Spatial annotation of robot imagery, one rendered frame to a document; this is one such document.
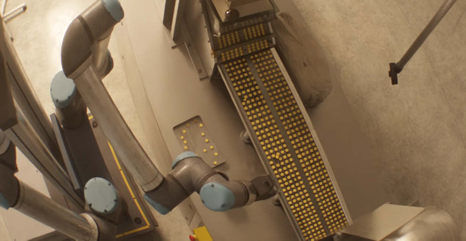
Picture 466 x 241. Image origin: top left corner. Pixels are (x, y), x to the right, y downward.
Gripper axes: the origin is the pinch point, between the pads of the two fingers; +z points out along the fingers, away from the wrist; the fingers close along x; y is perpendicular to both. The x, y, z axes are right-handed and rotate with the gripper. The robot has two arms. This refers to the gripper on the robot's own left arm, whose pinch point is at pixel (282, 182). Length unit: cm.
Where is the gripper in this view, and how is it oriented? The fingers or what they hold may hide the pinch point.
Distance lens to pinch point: 174.1
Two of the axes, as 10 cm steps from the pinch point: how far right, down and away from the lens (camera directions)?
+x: 4.1, 8.7, -2.8
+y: -7.5, 4.9, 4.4
